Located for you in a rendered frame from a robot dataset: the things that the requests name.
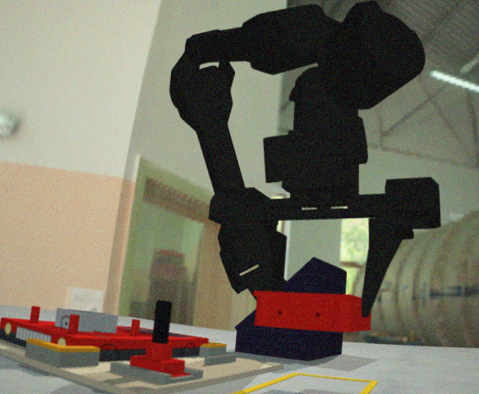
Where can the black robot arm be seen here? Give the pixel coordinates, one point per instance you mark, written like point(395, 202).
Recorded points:
point(361, 61)

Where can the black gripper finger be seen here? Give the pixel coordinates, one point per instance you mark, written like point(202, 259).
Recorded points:
point(269, 247)
point(385, 237)

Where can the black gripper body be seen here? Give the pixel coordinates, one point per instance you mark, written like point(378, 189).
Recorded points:
point(416, 198)

